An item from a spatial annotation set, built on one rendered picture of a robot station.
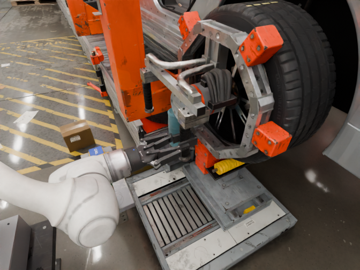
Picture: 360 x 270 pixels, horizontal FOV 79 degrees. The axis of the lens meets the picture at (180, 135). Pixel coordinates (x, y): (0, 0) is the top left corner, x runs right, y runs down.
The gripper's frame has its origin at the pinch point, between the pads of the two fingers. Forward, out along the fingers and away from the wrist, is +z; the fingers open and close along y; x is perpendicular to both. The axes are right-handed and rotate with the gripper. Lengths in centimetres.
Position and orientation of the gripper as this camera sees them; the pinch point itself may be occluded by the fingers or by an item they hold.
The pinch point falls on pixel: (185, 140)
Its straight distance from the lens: 73.5
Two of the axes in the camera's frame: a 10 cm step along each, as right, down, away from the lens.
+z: 8.8, -3.1, 3.5
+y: 4.7, 5.8, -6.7
